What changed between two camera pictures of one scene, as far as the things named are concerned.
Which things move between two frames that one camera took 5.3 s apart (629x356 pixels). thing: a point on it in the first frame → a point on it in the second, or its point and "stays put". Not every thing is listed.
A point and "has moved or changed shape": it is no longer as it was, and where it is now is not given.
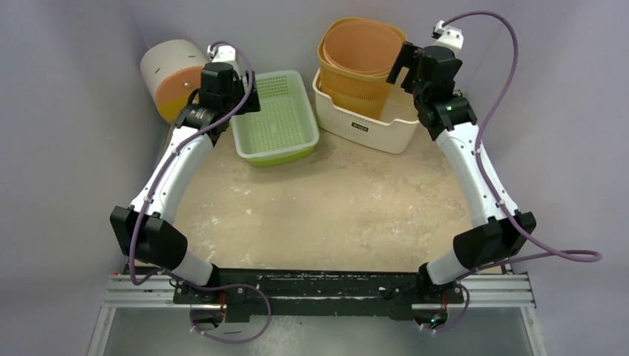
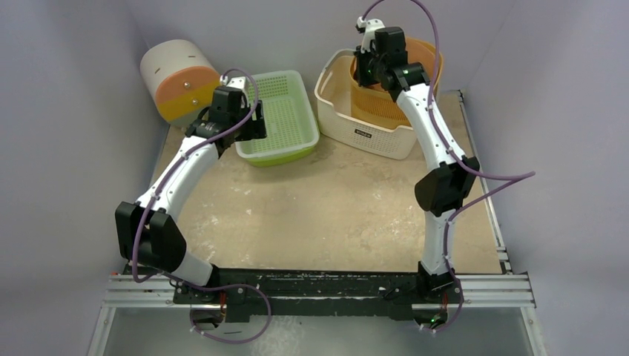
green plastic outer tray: (281, 159) stays put
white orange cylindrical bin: (171, 71) stays put
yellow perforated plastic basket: (356, 56) has moved or changed shape
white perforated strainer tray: (285, 122) stays put
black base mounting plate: (314, 294) stays put
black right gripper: (407, 60) → (363, 69)
